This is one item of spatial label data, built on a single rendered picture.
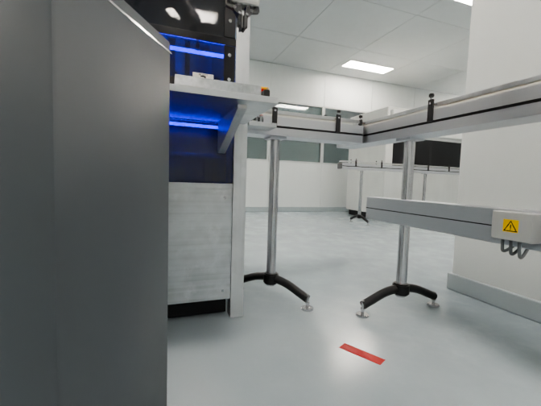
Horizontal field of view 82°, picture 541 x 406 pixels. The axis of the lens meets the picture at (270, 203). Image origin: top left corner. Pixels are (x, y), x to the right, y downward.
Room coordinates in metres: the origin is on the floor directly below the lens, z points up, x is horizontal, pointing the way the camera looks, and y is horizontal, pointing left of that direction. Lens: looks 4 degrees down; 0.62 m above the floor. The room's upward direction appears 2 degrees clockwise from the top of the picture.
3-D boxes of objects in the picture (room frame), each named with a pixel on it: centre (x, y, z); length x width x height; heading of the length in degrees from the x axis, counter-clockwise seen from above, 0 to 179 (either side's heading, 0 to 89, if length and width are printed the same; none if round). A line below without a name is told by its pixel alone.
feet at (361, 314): (1.49, -0.66, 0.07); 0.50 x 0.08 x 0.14; 110
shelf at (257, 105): (1.09, 0.40, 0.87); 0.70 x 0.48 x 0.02; 110
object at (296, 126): (1.65, -0.15, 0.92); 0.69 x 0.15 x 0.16; 110
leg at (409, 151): (1.49, -0.66, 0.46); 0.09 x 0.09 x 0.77; 20
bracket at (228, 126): (1.17, 0.16, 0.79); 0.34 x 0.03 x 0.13; 20
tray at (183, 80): (1.11, 0.22, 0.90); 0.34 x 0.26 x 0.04; 20
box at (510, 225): (0.97, -0.78, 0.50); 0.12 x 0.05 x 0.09; 20
